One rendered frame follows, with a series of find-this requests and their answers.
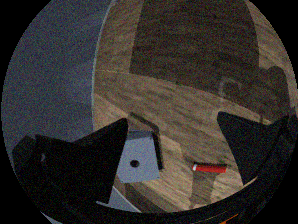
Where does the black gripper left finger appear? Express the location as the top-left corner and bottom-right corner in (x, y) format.
(35, 117), (128, 204)

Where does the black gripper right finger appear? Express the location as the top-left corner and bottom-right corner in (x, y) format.
(217, 112), (289, 185)

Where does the red peg with white band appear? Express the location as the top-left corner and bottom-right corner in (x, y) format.
(192, 164), (226, 173)

